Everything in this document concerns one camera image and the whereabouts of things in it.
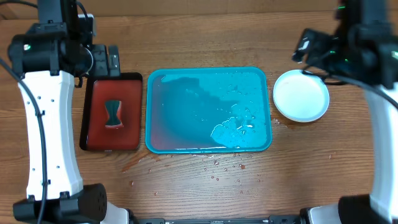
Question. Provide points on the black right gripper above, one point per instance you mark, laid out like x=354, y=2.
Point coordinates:
x=308, y=40

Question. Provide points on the pink and green sponge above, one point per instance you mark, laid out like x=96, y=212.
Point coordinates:
x=113, y=109

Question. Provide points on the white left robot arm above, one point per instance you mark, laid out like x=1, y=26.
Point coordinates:
x=46, y=61

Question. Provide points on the light blue plate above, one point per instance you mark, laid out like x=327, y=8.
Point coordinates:
x=300, y=98

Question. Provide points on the black tray with red liquid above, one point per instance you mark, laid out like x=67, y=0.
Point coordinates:
x=126, y=88

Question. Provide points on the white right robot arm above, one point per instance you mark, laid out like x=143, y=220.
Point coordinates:
x=363, y=54

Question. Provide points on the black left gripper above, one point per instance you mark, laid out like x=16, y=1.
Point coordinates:
x=107, y=66

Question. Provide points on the teal plastic tray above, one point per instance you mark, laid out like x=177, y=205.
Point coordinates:
x=207, y=110

